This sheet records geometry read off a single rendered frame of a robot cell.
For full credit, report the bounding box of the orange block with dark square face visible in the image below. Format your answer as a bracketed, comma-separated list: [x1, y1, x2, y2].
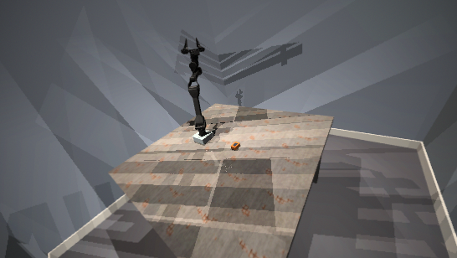
[231, 142, 240, 150]

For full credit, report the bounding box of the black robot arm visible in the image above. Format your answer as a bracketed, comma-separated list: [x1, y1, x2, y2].
[188, 50, 208, 137]

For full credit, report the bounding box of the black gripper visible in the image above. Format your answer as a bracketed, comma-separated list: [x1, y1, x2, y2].
[181, 38, 205, 60]

